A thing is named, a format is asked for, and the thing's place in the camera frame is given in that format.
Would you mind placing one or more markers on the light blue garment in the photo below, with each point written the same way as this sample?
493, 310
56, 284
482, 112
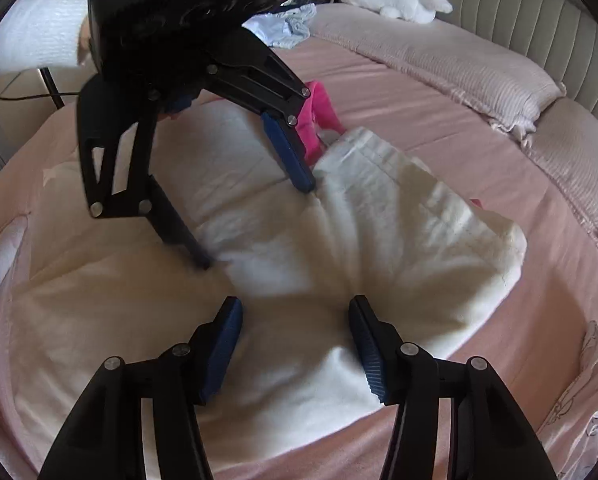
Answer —
289, 27

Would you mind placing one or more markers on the hot pink garment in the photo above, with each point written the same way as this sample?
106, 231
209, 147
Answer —
319, 120

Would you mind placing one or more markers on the grey checked pillow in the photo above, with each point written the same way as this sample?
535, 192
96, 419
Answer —
579, 170
429, 65

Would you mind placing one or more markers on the cream garment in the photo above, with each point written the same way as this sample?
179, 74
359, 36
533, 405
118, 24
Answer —
379, 220

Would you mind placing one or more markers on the folded printed pajamas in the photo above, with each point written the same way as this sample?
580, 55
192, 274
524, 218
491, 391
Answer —
589, 400

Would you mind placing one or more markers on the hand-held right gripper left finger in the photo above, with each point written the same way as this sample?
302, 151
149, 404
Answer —
224, 350

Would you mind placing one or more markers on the person's left forearm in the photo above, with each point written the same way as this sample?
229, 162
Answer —
34, 35

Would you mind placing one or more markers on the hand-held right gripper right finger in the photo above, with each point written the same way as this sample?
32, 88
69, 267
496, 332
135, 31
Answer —
369, 355

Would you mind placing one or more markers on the grey padded headboard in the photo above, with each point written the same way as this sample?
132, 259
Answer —
539, 15

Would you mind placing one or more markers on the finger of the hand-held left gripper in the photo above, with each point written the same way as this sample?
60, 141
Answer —
179, 232
291, 160

